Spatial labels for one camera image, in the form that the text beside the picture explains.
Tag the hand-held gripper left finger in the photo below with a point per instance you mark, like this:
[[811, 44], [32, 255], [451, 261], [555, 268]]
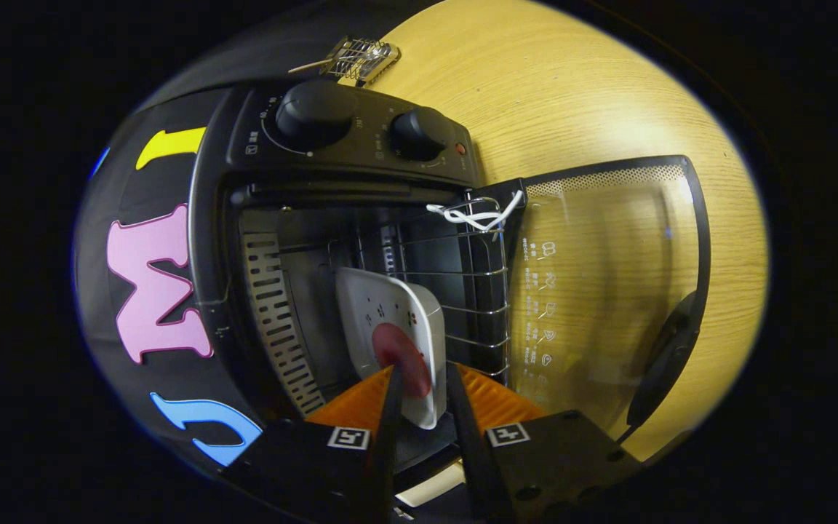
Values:
[[388, 451]]

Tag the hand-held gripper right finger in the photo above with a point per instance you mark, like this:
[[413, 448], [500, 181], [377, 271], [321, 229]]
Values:
[[471, 451]]

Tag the white plate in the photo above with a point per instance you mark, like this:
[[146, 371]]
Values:
[[390, 298]]

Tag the black toaster oven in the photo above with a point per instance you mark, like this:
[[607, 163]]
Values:
[[346, 156]]

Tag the wooden stick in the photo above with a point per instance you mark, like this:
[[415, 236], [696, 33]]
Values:
[[310, 67]]

